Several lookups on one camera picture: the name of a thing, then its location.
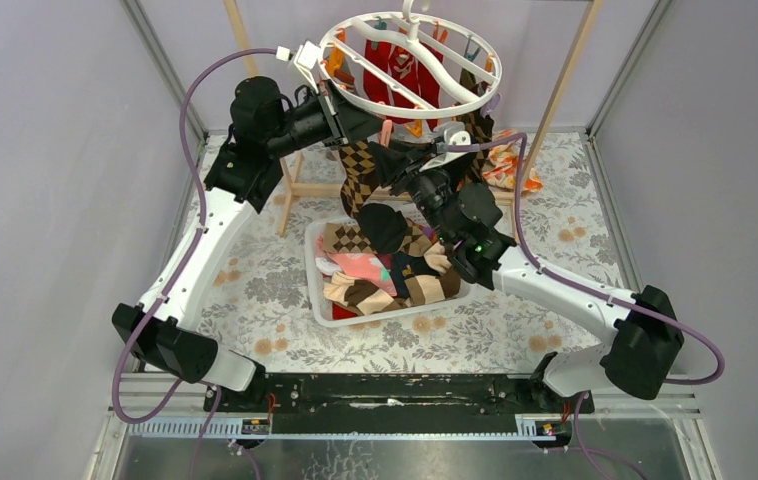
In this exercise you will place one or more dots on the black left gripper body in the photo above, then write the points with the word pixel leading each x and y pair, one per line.
pixel 340 120

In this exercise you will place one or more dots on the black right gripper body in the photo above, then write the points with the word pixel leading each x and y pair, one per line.
pixel 428 187

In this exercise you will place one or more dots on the brown yellow argyle sock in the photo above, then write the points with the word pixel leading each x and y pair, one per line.
pixel 361 179

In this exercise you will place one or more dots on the white round sock hanger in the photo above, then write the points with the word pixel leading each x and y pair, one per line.
pixel 444 47

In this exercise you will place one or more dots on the brown beige striped sock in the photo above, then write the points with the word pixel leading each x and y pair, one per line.
pixel 417 281

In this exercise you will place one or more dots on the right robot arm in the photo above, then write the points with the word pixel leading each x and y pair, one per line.
pixel 637 333

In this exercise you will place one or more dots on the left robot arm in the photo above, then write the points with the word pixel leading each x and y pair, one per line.
pixel 265 127

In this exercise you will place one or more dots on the pink clothespin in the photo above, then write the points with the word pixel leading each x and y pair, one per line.
pixel 385 133

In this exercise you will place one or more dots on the dark green sock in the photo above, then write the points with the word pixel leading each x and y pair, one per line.
pixel 384 227

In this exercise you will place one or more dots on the orange patterned cloth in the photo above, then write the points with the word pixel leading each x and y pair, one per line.
pixel 500 167

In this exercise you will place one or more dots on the brown argyle hanging sock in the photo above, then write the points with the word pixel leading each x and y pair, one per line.
pixel 480 127

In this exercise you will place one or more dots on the red sock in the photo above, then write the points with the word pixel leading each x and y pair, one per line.
pixel 402 67

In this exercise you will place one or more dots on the beige green argyle sock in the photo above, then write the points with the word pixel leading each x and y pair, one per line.
pixel 345 238

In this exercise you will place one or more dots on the white laundry basket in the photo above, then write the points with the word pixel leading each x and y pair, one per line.
pixel 332 315

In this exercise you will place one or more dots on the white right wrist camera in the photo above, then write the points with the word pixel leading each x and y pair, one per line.
pixel 450 142

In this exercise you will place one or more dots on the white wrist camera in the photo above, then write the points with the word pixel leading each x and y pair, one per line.
pixel 302 62
pixel 450 142

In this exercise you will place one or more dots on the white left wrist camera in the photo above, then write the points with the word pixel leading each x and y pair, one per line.
pixel 302 62

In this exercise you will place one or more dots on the wooden drying rack frame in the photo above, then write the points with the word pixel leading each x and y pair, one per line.
pixel 296 189

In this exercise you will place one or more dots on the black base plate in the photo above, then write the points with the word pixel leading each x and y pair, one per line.
pixel 302 392

